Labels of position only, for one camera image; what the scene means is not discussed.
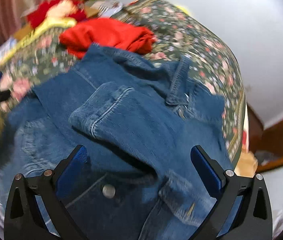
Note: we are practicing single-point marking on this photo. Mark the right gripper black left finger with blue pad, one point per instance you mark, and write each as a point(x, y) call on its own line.
point(23, 218)

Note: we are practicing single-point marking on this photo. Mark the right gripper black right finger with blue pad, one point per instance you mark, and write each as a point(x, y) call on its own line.
point(242, 209)

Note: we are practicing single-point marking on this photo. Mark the blue denim jacket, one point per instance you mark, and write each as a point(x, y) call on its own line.
point(138, 123)

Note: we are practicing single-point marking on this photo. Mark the beige colourful fleece blanket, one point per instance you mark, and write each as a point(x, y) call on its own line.
point(247, 163)

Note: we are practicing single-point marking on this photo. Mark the red plush toy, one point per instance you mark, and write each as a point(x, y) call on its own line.
point(57, 9)

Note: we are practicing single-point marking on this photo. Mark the red garment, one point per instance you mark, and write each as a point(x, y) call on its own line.
point(107, 32)

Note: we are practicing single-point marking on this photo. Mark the dark floral bedspread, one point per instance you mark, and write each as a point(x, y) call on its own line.
point(39, 56)

